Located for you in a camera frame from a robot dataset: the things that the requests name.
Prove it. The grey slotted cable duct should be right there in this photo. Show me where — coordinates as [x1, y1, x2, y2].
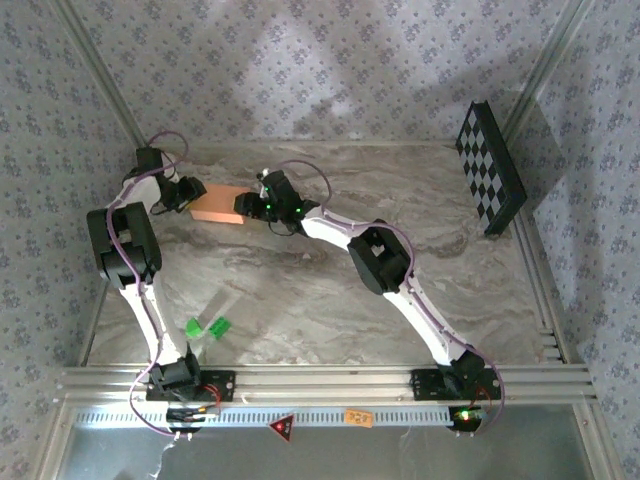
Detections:
[74, 407, 454, 429]

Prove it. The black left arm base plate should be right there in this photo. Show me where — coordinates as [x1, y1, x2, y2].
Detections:
[144, 369, 236, 403]

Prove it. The aluminium side rail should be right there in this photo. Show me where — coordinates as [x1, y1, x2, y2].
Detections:
[77, 142, 154, 366]
[512, 209, 591, 371]

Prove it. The long aluminium base rail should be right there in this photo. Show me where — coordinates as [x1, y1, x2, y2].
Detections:
[57, 364, 599, 404]

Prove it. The clear plastic bag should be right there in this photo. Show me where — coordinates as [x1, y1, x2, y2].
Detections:
[187, 292, 240, 354]

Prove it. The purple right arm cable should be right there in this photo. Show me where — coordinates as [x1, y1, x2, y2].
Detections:
[274, 158, 506, 436]

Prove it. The black white checkerboard panel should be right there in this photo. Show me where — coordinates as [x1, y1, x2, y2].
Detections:
[454, 99, 529, 237]

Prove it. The aluminium corner post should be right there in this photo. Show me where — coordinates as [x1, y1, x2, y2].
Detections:
[502, 0, 596, 146]
[47, 0, 152, 154]

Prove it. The orange paper box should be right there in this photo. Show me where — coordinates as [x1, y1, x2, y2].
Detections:
[189, 183, 251, 226]

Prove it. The grey metal sheet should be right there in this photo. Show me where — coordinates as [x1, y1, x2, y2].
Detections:
[49, 404, 616, 480]

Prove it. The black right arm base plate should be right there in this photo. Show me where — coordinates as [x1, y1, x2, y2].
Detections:
[410, 368, 504, 401]

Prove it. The red triangle warning sticker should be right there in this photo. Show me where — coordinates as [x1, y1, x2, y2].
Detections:
[268, 412, 296, 444]

